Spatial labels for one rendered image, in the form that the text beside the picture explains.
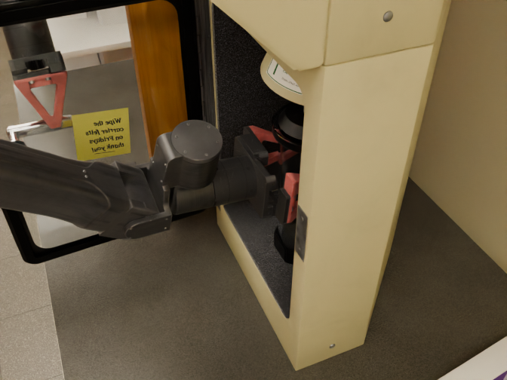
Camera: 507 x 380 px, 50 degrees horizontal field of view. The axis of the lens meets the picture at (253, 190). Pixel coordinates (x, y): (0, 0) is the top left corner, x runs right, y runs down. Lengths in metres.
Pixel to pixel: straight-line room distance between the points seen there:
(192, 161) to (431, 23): 0.27
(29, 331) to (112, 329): 1.28
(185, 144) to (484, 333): 0.54
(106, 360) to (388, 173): 0.48
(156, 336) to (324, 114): 0.47
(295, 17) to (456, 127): 0.64
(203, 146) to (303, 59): 0.19
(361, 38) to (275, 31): 0.08
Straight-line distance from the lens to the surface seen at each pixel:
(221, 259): 0.92
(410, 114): 0.55
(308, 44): 0.44
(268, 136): 0.74
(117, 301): 0.89
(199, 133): 0.60
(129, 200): 0.61
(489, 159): 0.98
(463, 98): 1.00
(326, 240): 0.60
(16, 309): 2.20
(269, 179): 0.65
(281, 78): 0.60
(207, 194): 0.65
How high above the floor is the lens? 1.63
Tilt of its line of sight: 41 degrees down
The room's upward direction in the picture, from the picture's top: straight up
